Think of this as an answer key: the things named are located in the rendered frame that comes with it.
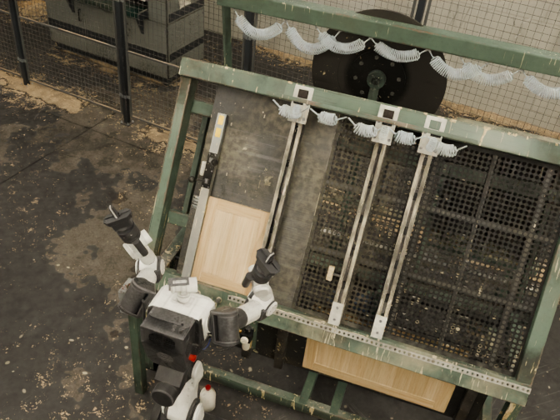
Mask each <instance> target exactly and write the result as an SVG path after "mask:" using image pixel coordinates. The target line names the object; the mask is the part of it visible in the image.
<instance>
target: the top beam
mask: <svg viewBox="0 0 560 420"><path fill-rule="evenodd" d="M178 74H179V75H182V76H185V77H190V78H195V79H198V80H202V81H205V82H209V83H216V84H219V85H223V86H226V87H230V88H236V89H240V90H243V91H247V92H251V93H257V94H261V95H264V96H268V97H272V98H278V99H282V100H285V101H289V102H291V101H292V100H287V99H284V98H280V97H274V96H270V95H267V94H266V92H267V90H268V91H271V92H275V93H281V94H285V95H288V96H293V93H294V89H295V86H296V84H297V85H301V86H304V87H308V88H314V91H313V95H312V101H314V102H317V103H323V104H327V105H331V106H334V107H338V108H345V109H348V110H352V111H355V112H359V113H366V114H369V115H373V116H378V112H379V108H380V106H381V104H382V105H387V106H390V107H394V108H400V112H399V115H398V118H397V121H398V122H401V123H407V124H412V125H415V126H419V127H422V128H424V124H425V122H426V118H427V115H429V116H434V117H437V118H444V119H447V123H446V127H445V129H444V132H445V133H450V134H453V135H457V136H461V137H465V138H471V139H475V140H478V143H477V144H472V143H469V142H463V141H459V140H456V139H451V138H448V137H442V138H446V139H449V140H453V141H456V142H460V143H466V144H470V145H473V146H477V147H481V148H487V149H491V150H494V151H498V152H502V153H508V154H512V155H515V156H519V157H523V158H529V159H532V160H536V161H540V162H544V163H550V164H553V165H558V166H560V143H555V142H549V141H545V140H542V139H538V138H534V137H528V136H523V135H520V134H516V133H513V132H506V131H503V130H498V129H495V128H491V127H484V126H481V125H477V124H473V123H470V122H463V121H459V120H456V119H451V118H448V117H441V116H438V115H434V114H430V113H426V112H420V111H416V110H412V109H409V108H405V107H399V106H394V105H391V104H387V103H384V102H377V101H373V100H369V99H366V98H362V97H355V96H352V95H347V94H344V93H340V92H334V91H330V90H327V89H322V88H319V87H312V86H308V85H305V84H301V83H297V82H291V81H287V80H283V79H280V78H275V77H269V76H265V75H262V74H258V73H254V72H248V71H244V70H240V69H236V68H233V67H226V66H223V65H218V64H215V63H211V62H204V61H201V60H197V59H193V58H190V57H182V58H181V62H180V66H179V70H178ZM310 107H314V108H320V109H323V110H328V111H331V112H335V113H341V114H344V115H348V116H352V117H355V118H361V119H366V120H369V121H373V122H376V121H375V120H372V119H368V118H365V117H358V116H354V115H351V114H347V113H343V112H337V111H333V110H330V109H326V108H322V107H316V106H313V105H310ZM441 123H442V122H439V121H434V120H431V121H430V124H429V128H431V129H434V130H438V131H439V129H440V127H441Z"/></svg>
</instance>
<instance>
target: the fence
mask: <svg viewBox="0 0 560 420"><path fill-rule="evenodd" d="M219 115H222V116H224V119H223V124H222V125H220V124H218V118H219ZM227 121H228V115H226V114H222V113H218V114H217V121H216V124H215V128H214V132H213V136H212V143H211V147H210V151H209V152H210V153H216V154H217V162H218V159H219V155H220V151H221V147H222V144H223V137H224V133H225V129H226V126H227ZM217 128H221V129H222V130H221V134H220V137H215V132H216V129H217ZM216 169H217V166H215V167H214V170H213V175H212V181H211V185H210V188H209V189H207V188H205V187H201V191H200V195H199V199H198V203H197V210H196V213H195V217H194V221H193V225H192V231H191V236H190V239H189V244H188V247H187V254H186V257H185V262H184V265H183V270H182V276H181V277H184V278H185V277H191V275H192V271H193V264H194V261H195V257H196V253H197V249H198V243H199V238H200V235H201V231H202V227H203V220H204V217H205V213H206V209H207V205H208V199H209V196H210V195H211V191H212V187H213V181H214V177H215V173H216Z"/></svg>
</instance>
